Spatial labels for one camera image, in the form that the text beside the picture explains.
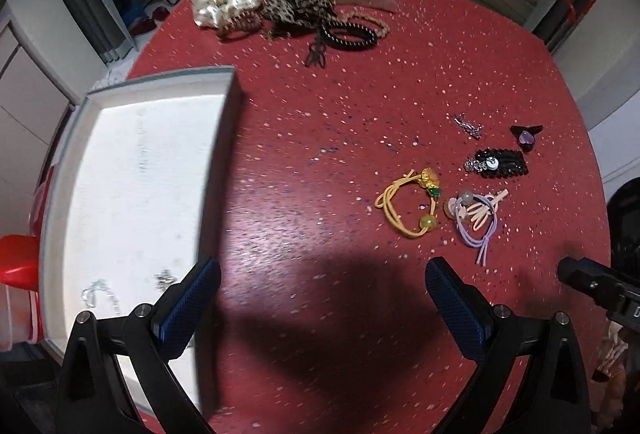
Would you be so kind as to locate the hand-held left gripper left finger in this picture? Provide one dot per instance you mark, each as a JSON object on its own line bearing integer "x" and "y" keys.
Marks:
{"x": 192, "y": 309}

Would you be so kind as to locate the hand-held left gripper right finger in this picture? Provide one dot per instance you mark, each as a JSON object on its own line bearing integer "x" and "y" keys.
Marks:
{"x": 457, "y": 309}

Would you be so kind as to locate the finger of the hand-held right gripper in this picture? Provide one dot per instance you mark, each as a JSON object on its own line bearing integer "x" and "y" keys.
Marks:
{"x": 595, "y": 286}

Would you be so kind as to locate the beige snap hair clip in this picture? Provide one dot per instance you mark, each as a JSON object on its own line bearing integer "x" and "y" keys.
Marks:
{"x": 482, "y": 214}

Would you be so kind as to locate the black purple hair clip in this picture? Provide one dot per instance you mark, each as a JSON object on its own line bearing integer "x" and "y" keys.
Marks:
{"x": 527, "y": 138}

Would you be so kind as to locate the black beaded hair clip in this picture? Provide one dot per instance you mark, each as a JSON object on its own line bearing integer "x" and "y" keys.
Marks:
{"x": 510, "y": 163}

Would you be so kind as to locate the white shallow tray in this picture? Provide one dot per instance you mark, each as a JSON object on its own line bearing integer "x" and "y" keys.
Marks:
{"x": 140, "y": 163}

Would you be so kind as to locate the small silver earring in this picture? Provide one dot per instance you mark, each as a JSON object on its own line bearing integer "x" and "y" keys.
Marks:
{"x": 470, "y": 126}

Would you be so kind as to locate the long silver drop earring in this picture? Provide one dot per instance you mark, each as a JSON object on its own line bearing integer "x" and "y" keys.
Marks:
{"x": 164, "y": 279}

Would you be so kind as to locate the patterned light clothing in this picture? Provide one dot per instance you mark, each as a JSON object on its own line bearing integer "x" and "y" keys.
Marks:
{"x": 612, "y": 364}

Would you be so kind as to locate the red plastic stool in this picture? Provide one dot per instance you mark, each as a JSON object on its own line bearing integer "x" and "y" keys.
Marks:
{"x": 17, "y": 261}

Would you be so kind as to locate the red door clamp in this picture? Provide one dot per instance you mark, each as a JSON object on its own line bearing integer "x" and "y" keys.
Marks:
{"x": 575, "y": 6}

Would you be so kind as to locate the white cabinet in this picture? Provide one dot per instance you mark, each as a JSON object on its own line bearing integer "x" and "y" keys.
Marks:
{"x": 30, "y": 103}

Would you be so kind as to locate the black hair pin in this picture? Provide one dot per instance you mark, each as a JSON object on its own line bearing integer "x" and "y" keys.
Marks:
{"x": 315, "y": 56}

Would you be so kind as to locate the red slipper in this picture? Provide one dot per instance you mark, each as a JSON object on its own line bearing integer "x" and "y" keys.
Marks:
{"x": 160, "y": 12}
{"x": 141, "y": 26}

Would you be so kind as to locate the white satin scrunchie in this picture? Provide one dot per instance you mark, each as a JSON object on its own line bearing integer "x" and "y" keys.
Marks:
{"x": 215, "y": 6}

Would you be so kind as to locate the leopard print scrunchie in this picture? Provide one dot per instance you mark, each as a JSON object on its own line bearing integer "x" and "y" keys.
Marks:
{"x": 290, "y": 1}

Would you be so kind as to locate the grey curtain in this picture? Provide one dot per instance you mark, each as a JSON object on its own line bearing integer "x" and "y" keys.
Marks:
{"x": 85, "y": 3}

